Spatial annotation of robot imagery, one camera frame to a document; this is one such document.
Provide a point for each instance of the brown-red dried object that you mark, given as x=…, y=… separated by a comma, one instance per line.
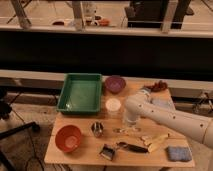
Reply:
x=158, y=86

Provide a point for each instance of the small metal box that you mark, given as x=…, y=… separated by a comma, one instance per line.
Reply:
x=107, y=152

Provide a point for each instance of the yellow banana toy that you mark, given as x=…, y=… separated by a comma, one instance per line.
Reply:
x=153, y=142

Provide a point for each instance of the metal cup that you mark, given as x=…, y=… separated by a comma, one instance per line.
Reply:
x=97, y=129

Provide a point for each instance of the purple bowl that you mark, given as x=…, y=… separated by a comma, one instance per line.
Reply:
x=115, y=84

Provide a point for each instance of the blue sponge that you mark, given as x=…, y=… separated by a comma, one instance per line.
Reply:
x=176, y=154

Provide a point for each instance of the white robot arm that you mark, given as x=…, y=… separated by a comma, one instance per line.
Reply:
x=198, y=128

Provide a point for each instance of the black-handled tool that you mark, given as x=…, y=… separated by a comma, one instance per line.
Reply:
x=132, y=147

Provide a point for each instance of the red-orange bowl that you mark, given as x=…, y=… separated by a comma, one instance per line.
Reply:
x=68, y=138

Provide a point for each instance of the white round lid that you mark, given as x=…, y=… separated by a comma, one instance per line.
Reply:
x=113, y=105

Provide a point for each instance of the green plastic tray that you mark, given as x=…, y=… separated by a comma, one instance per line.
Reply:
x=80, y=94

